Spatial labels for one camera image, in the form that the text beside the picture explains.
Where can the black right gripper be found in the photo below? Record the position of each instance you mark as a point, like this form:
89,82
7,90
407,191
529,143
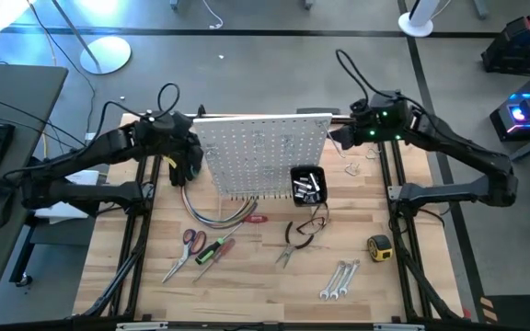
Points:
361,134

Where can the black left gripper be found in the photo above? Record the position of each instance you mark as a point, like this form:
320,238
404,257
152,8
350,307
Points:
187,138

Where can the long chrome socket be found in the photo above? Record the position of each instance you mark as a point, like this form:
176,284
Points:
314,180

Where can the white perforated peg board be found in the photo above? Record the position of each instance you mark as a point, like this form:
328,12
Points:
246,156

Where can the clear black-framed safety glasses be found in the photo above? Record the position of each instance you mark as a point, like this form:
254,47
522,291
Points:
313,224

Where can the clear red Husky screwdriver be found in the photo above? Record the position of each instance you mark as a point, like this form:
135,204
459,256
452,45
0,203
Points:
226,247

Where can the green and black screwdriver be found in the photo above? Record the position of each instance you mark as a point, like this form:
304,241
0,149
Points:
210,252

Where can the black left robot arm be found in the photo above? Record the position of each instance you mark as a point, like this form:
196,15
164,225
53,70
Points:
85,151

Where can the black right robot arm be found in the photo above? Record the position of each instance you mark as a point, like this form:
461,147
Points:
458,147

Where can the black glove with green cuff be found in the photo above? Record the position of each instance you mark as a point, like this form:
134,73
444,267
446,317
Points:
182,177

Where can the black plastic bin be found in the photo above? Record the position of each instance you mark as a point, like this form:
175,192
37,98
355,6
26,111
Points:
322,197

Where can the white paper tag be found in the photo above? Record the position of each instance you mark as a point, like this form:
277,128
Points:
91,136

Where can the yellow black tape measure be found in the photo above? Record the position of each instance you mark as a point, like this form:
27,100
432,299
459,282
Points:
380,248

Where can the floor stand with round base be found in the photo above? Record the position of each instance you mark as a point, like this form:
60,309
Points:
106,55

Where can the tower fan on round base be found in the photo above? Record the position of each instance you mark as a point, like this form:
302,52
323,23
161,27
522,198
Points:
414,25

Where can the grey furniture leg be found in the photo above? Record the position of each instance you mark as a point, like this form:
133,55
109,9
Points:
173,4
480,8
308,4

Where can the computer with coloured lights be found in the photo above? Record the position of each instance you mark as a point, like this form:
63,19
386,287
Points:
518,112

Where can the black crate with red lid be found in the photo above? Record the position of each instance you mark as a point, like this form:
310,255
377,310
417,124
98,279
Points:
522,46

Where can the red clamp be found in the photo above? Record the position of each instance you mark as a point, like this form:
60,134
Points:
465,313

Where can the black mat with orange stripes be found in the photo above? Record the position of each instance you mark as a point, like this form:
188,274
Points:
522,315

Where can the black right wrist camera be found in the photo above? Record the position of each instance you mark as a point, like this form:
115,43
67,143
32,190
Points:
360,107

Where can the black aluminium table frame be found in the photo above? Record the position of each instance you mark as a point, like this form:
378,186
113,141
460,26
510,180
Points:
403,257

